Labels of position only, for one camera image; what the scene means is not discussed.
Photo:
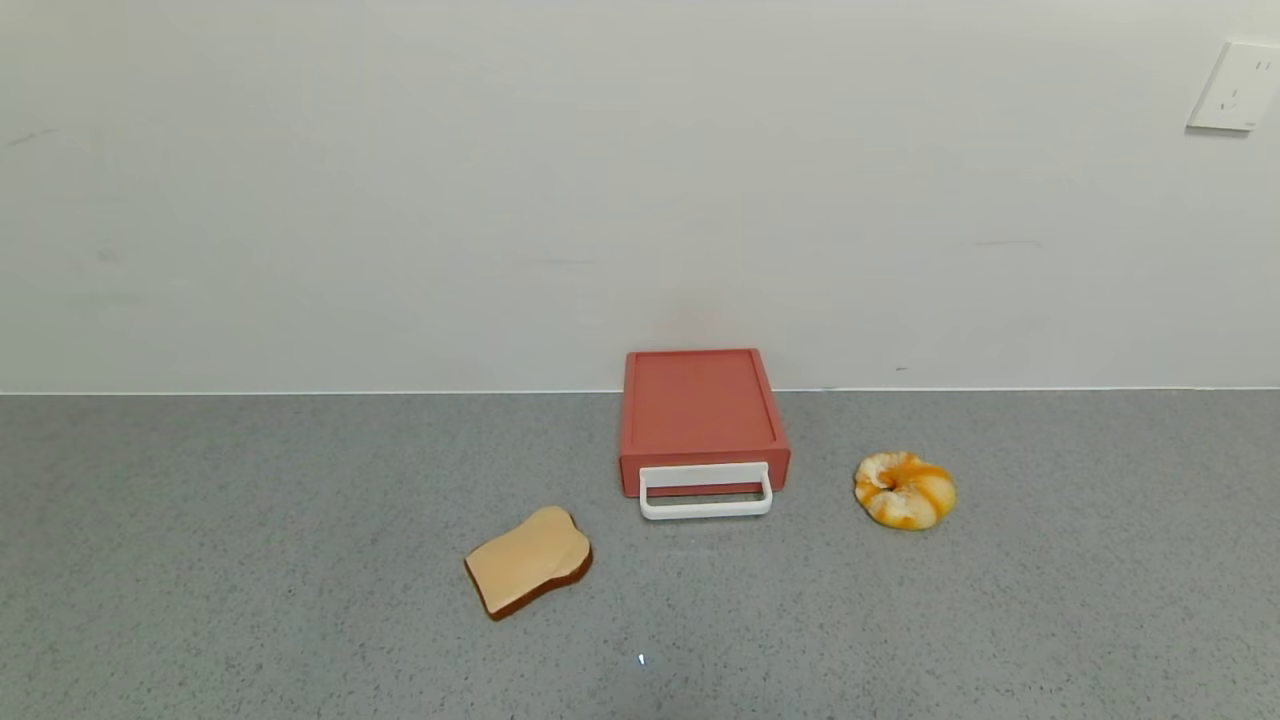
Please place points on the orange and white bagel toy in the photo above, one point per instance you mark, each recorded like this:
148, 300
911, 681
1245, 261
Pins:
905, 500

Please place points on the red drawer case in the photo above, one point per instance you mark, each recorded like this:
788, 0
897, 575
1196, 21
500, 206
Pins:
700, 400

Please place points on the white wall socket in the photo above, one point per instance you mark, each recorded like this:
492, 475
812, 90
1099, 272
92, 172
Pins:
1236, 88

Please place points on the toast slice toy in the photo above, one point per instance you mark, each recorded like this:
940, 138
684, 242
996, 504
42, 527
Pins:
525, 562

